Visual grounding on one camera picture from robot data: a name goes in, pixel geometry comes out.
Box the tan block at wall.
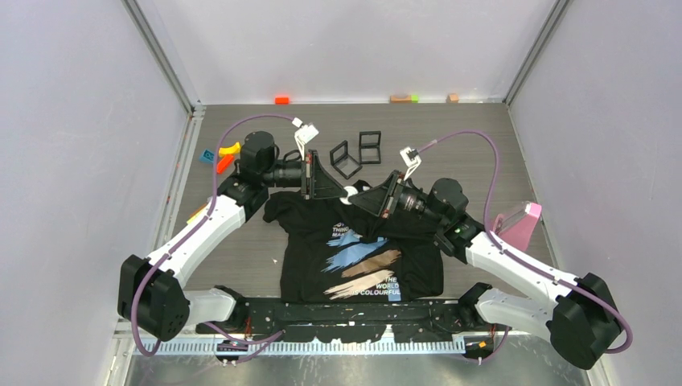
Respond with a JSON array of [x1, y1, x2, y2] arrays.
[[389, 94, 413, 104]]

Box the red block at wall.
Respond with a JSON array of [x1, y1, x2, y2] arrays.
[[273, 95, 290, 105]]

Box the black printed t-shirt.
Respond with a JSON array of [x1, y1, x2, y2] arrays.
[[263, 191, 445, 303]]

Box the pink metronome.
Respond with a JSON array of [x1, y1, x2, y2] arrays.
[[493, 201, 542, 252]]

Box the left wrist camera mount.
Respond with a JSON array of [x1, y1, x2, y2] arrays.
[[291, 117, 319, 159]]

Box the yellow toy bricks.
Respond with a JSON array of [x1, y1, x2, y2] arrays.
[[186, 204, 207, 224]]

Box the yellow curved block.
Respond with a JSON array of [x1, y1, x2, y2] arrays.
[[218, 142, 241, 158]]

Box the black brooch box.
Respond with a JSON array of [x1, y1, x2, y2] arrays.
[[329, 140, 363, 179], [358, 130, 382, 165]]

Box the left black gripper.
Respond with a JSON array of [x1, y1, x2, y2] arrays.
[[261, 150, 347, 200]]

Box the orange red block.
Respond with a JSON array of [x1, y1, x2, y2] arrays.
[[216, 154, 235, 175]]

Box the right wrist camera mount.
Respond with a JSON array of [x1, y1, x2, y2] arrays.
[[399, 146, 422, 180]]

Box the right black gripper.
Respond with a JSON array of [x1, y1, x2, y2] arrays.
[[349, 170, 446, 228]]

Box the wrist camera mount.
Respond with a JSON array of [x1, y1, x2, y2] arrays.
[[291, 117, 319, 159], [399, 146, 422, 180]]

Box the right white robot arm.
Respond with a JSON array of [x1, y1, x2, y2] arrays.
[[343, 171, 629, 370]]

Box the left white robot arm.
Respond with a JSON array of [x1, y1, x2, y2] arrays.
[[117, 125, 358, 342]]

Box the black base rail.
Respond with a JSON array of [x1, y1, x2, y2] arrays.
[[211, 298, 506, 343]]

